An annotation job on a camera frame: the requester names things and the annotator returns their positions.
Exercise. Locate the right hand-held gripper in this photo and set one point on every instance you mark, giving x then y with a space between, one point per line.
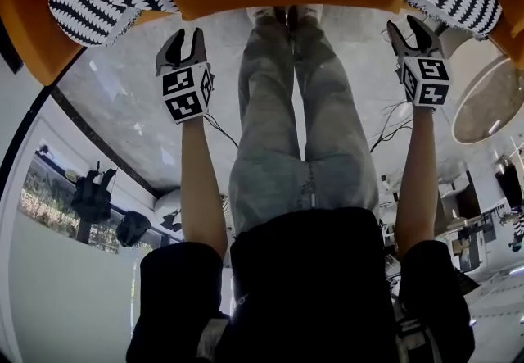
430 78

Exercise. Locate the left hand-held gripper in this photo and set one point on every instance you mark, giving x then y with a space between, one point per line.
184 87

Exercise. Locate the person's right forearm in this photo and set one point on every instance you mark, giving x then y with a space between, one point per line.
417 189

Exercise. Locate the person's left forearm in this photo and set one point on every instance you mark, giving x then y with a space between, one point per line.
200 189

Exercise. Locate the person's left white shoe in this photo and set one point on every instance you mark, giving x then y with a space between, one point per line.
262 14

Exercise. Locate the person's white shoe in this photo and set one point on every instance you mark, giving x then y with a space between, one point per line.
309 12
262 14

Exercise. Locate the round glass-top side table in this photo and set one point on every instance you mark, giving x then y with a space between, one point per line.
483 107

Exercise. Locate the person's right white shoe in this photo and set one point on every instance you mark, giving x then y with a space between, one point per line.
309 12

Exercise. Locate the person's blue jeans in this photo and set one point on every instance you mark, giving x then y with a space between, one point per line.
270 128

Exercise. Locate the white rounded device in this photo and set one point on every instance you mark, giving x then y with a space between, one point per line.
168 205

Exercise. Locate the orange sofa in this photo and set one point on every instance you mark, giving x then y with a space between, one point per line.
28 33

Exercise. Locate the black backpack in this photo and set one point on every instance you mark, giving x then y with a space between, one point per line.
92 197

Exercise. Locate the black cabinet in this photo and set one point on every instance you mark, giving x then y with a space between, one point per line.
10 54

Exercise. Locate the large glass window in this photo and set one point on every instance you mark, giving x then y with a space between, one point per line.
45 201

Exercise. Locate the person's black shirt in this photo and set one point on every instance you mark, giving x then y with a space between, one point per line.
307 291

